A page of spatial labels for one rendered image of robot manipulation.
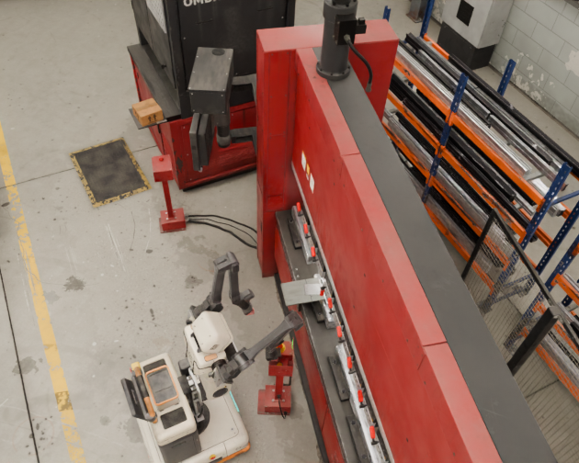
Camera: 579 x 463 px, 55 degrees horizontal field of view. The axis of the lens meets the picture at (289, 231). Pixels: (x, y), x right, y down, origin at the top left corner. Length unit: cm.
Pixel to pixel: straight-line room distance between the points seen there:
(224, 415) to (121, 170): 301
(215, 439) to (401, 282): 220
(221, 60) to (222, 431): 255
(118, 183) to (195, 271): 140
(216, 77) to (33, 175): 301
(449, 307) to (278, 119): 196
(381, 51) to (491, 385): 224
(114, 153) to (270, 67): 315
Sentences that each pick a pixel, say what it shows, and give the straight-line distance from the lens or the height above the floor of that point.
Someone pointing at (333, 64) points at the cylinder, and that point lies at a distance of 322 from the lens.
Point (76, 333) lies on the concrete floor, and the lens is 499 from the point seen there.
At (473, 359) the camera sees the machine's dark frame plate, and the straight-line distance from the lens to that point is 220.
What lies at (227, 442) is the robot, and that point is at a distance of 409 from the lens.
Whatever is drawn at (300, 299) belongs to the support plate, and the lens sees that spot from 375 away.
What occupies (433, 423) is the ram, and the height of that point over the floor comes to 207.
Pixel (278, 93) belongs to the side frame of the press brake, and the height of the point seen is 199.
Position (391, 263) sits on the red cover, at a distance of 235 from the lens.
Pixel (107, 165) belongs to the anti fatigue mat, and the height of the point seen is 1.
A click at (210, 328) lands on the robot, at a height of 138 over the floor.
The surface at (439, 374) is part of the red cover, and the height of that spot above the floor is 230.
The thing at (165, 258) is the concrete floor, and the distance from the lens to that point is 526.
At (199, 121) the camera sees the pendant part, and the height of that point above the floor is 157.
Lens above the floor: 413
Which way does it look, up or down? 50 degrees down
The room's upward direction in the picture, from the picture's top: 4 degrees clockwise
